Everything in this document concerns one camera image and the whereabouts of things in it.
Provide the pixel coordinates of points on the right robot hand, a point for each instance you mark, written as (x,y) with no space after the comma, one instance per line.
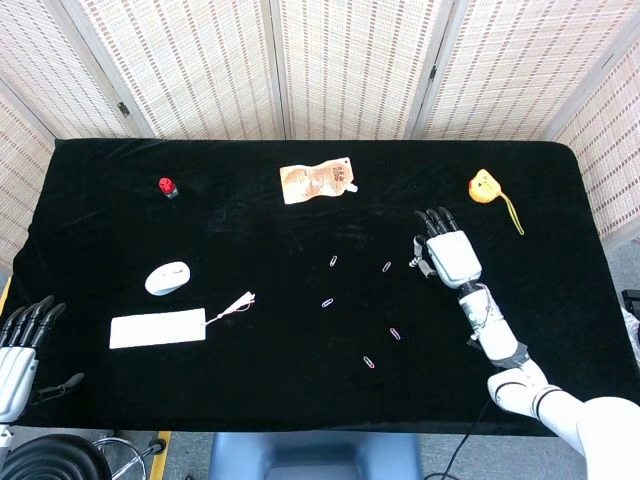
(455,257)

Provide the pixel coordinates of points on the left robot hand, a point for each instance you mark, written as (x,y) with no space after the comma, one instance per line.
(15,380)

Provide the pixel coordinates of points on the blue gray robot base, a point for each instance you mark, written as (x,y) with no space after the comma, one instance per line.
(310,455)

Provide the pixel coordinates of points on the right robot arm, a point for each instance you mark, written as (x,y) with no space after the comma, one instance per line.
(495,335)

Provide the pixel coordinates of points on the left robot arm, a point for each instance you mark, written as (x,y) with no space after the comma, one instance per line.
(4,437)

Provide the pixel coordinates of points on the yellow duck tape measure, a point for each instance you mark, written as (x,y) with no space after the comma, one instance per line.
(482,189)

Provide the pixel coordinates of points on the chrome stool base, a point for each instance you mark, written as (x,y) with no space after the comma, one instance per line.
(135,450)

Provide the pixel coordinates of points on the white bookmark with tassel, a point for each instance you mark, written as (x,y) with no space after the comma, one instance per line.
(155,329)

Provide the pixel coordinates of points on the white oval computer mouse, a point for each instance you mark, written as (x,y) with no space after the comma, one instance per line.
(167,279)

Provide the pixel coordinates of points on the woven folding screen panel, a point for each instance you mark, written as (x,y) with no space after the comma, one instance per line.
(610,160)
(22,185)
(520,70)
(195,70)
(355,70)
(55,75)

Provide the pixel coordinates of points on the black screen hinge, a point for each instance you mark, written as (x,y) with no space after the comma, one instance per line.
(123,109)
(432,72)

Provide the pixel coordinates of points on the gray white bundle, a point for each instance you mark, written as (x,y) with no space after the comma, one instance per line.
(633,315)

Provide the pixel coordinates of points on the black velvet tablecloth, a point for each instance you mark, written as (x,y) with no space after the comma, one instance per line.
(275,390)

